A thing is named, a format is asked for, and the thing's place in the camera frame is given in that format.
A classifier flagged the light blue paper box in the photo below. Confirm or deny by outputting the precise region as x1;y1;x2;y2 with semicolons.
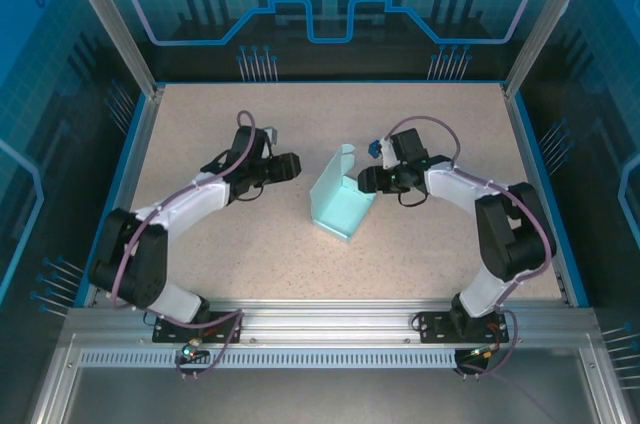
308;142;377;244

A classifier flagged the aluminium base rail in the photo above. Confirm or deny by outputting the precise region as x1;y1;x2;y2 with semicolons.
64;299;599;346

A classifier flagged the left aluminium frame post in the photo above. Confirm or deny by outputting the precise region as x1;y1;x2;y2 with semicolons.
54;0;167;100

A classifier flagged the aluminium side rail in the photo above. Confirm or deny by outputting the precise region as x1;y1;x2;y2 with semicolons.
82;85;167;308
501;83;574;306

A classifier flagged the right aluminium side rail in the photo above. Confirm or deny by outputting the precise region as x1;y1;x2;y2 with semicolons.
501;83;574;306

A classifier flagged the left aluminium side rail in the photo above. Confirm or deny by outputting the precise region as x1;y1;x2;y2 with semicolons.
82;85;167;308

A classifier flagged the slotted grey cable duct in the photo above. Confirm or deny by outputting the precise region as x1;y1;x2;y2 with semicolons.
79;347;459;370

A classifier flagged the right aluminium frame post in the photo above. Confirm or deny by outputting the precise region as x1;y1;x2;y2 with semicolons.
503;0;599;98

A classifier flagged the aluminium frame post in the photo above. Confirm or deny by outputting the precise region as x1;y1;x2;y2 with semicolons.
54;0;167;100
503;0;599;98

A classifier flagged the small connector with green light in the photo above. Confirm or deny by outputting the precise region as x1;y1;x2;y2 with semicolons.
174;338;209;363
469;342;502;361

